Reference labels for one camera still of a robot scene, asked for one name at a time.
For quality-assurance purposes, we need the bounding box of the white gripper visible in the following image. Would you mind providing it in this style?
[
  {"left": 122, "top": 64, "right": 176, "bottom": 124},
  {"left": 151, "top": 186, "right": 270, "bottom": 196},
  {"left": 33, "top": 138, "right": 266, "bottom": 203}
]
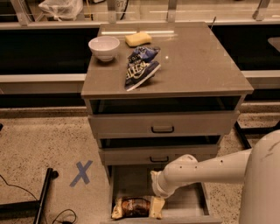
[{"left": 150, "top": 171, "right": 175, "bottom": 199}]

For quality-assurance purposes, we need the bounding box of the brown chip bag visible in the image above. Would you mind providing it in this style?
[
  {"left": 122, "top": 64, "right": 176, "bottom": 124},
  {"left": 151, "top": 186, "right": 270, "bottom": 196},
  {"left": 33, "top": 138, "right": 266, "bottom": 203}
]
[{"left": 111, "top": 196, "right": 165, "bottom": 220}]

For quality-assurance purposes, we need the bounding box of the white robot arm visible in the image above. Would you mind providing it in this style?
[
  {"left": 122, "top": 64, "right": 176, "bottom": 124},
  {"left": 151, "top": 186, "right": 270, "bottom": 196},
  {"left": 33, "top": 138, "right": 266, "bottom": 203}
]
[{"left": 150, "top": 130, "right": 280, "bottom": 224}]

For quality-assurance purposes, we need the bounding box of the bottom grey drawer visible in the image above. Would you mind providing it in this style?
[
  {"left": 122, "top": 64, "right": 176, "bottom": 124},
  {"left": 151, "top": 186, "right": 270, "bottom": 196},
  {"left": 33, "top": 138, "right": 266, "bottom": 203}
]
[{"left": 100, "top": 164, "right": 221, "bottom": 224}]

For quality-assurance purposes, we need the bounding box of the grey drawer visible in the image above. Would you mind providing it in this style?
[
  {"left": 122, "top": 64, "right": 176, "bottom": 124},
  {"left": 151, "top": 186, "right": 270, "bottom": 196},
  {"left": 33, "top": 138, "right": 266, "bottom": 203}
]
[
  {"left": 88, "top": 111, "right": 239, "bottom": 139},
  {"left": 100, "top": 164, "right": 221, "bottom": 224},
  {"left": 99, "top": 144, "right": 220, "bottom": 165}
]

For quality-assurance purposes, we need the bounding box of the middle grey drawer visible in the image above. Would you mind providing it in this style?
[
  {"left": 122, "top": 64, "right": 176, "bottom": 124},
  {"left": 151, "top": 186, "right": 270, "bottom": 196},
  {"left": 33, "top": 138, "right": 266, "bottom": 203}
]
[{"left": 99, "top": 144, "right": 220, "bottom": 165}]

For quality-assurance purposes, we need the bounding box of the top grey drawer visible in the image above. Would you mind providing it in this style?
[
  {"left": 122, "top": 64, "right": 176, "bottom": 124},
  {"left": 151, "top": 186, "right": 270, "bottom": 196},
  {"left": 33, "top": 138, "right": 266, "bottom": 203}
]
[{"left": 88, "top": 111, "right": 239, "bottom": 139}]

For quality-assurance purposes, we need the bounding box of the grey drawer cabinet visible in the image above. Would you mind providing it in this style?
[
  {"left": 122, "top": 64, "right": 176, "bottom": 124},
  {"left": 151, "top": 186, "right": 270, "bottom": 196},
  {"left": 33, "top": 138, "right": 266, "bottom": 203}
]
[{"left": 81, "top": 23, "right": 253, "bottom": 222}]

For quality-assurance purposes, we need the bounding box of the blue chip bag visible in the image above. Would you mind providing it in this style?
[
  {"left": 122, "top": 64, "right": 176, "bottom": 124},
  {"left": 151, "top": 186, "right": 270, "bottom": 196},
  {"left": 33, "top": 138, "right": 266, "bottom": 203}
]
[{"left": 124, "top": 46, "right": 161, "bottom": 91}]

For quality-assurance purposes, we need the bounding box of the clear plastic bag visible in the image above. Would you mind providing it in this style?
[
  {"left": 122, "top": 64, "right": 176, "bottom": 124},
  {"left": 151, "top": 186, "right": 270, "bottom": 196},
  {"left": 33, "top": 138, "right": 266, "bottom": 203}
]
[{"left": 38, "top": 0, "right": 83, "bottom": 21}]

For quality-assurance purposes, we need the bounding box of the blue tape cross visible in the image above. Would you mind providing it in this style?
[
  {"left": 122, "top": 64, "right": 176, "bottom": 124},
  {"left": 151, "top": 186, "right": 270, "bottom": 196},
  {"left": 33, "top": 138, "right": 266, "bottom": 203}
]
[{"left": 70, "top": 160, "right": 93, "bottom": 187}]

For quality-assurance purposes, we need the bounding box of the black stand leg right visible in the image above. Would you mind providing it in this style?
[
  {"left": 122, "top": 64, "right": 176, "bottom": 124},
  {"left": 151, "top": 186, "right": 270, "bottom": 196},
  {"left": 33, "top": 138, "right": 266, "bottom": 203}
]
[{"left": 234, "top": 121, "right": 280, "bottom": 150}]

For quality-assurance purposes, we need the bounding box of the black stand leg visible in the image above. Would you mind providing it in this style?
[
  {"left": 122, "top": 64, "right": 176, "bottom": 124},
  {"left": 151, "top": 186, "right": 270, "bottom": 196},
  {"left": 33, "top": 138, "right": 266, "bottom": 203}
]
[
  {"left": 234, "top": 121, "right": 280, "bottom": 150},
  {"left": 0, "top": 168, "right": 59, "bottom": 224}
]

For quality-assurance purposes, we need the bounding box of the black stand leg left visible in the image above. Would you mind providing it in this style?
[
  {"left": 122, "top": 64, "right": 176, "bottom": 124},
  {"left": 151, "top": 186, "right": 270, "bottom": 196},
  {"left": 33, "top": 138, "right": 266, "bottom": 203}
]
[{"left": 0, "top": 168, "right": 59, "bottom": 224}]

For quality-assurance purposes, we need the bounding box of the yellow sponge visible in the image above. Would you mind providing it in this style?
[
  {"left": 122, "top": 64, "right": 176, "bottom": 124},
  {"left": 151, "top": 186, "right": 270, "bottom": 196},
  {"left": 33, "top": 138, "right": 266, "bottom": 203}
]
[{"left": 125, "top": 32, "right": 151, "bottom": 47}]

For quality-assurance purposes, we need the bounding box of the white bowl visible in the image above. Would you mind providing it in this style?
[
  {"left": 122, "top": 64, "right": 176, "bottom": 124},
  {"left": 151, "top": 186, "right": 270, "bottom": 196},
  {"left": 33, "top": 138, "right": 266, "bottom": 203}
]
[{"left": 88, "top": 36, "right": 120, "bottom": 62}]

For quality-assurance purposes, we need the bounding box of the black top drawer handle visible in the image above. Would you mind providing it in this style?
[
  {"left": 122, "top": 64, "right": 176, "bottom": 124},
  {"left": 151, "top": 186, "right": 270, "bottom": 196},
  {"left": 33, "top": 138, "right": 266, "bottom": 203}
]
[{"left": 150, "top": 126, "right": 174, "bottom": 134}]

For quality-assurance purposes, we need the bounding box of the black floor cable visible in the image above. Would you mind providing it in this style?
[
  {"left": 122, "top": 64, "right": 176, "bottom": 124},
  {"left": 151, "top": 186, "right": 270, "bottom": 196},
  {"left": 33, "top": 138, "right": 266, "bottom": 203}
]
[{"left": 0, "top": 173, "right": 79, "bottom": 224}]

